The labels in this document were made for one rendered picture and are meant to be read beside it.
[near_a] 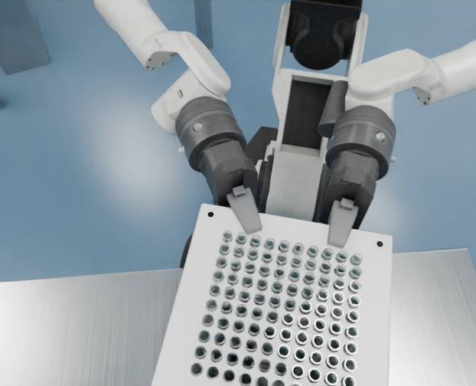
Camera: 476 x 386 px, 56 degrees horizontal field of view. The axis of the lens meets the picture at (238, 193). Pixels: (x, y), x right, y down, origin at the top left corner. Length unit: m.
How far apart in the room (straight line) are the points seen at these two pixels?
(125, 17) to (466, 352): 0.65
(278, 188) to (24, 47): 1.56
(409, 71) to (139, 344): 0.51
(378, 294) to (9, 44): 1.96
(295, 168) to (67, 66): 1.53
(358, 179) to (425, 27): 2.01
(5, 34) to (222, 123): 1.69
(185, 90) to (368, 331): 0.41
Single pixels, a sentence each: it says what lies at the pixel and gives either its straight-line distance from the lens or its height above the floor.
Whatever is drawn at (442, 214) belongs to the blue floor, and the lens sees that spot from 1.82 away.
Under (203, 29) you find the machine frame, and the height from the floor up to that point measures 0.12.
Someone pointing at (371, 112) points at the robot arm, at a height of 0.97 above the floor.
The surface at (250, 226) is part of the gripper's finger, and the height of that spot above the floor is 0.94.
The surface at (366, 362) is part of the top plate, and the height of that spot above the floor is 0.93.
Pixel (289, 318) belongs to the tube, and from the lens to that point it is 0.54.
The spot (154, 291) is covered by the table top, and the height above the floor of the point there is 0.86.
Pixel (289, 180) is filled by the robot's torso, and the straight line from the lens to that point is 0.96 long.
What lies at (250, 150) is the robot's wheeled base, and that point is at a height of 0.17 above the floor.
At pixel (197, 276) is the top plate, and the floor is 0.93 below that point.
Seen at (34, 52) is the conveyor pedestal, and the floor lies 0.08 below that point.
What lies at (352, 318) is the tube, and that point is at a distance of 0.56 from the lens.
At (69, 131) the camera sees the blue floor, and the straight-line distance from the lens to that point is 2.01.
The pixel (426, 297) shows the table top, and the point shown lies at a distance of 0.66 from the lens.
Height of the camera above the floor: 1.44
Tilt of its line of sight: 57 degrees down
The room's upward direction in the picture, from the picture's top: straight up
